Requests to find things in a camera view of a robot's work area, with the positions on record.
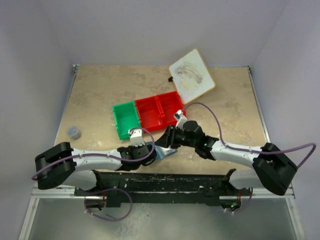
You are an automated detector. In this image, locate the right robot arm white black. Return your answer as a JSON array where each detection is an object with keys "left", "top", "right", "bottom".
[{"left": 155, "top": 120, "right": 298, "bottom": 196}]

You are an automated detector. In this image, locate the green plastic bin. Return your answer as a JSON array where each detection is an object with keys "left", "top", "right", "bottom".
[{"left": 112, "top": 101, "right": 141, "bottom": 140}]

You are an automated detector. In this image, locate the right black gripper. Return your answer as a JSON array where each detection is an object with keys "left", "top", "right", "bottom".
[{"left": 154, "top": 125, "right": 197, "bottom": 150}]

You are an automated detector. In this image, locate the red double plastic bin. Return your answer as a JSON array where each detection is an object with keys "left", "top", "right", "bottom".
[{"left": 134, "top": 91, "right": 184, "bottom": 132}]

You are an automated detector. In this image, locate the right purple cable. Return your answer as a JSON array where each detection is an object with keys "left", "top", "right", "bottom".
[{"left": 178, "top": 101, "right": 317, "bottom": 216}]

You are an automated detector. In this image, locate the blue card holder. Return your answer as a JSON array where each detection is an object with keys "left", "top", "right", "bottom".
[{"left": 153, "top": 145, "right": 178, "bottom": 161}]

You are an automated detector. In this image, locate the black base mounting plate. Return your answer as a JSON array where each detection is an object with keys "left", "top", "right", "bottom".
[{"left": 74, "top": 172, "right": 250, "bottom": 208}]

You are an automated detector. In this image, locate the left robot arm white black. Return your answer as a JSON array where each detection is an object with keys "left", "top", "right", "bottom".
[{"left": 31, "top": 142, "right": 157, "bottom": 196}]

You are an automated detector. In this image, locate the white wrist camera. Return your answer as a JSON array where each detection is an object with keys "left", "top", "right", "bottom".
[
  {"left": 128, "top": 128, "right": 145, "bottom": 147},
  {"left": 173, "top": 110, "right": 188, "bottom": 129}
]

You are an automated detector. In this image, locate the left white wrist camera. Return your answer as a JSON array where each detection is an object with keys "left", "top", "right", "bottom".
[{"left": 128, "top": 128, "right": 145, "bottom": 147}]

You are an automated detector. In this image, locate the white board wooden frame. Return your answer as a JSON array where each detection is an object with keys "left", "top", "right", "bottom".
[{"left": 169, "top": 48, "right": 216, "bottom": 105}]

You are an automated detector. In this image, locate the purple cable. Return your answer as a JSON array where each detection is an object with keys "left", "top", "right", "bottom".
[
  {"left": 178, "top": 101, "right": 317, "bottom": 216},
  {"left": 31, "top": 127, "right": 156, "bottom": 222}
]

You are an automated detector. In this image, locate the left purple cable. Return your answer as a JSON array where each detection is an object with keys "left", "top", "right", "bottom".
[{"left": 31, "top": 127, "right": 156, "bottom": 222}]

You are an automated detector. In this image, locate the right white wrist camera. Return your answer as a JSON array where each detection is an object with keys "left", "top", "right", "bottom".
[{"left": 173, "top": 110, "right": 188, "bottom": 129}]

